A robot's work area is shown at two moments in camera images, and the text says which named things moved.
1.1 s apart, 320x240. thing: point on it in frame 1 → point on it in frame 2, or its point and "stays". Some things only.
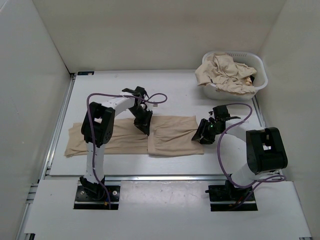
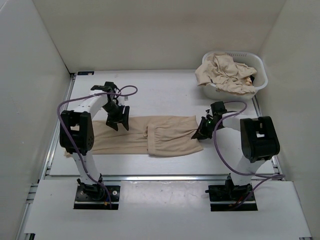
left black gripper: [146, 122] → [111, 121]
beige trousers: [167, 136] stays
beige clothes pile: [230, 77] stays
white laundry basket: [249, 59] stays
